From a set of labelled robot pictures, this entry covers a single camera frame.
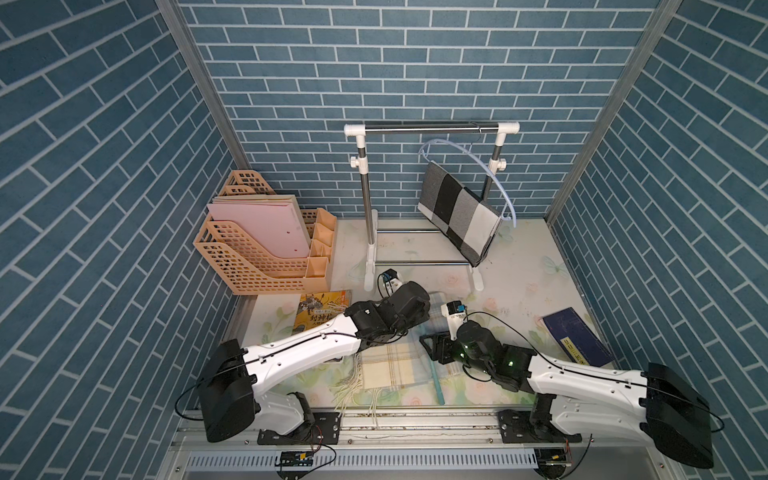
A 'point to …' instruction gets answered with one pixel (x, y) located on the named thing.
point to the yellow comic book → (317, 308)
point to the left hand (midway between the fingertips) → (435, 312)
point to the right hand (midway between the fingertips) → (428, 340)
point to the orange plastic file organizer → (250, 264)
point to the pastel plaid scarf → (402, 364)
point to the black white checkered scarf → (469, 224)
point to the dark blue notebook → (577, 339)
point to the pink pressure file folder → (274, 229)
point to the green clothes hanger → (435, 374)
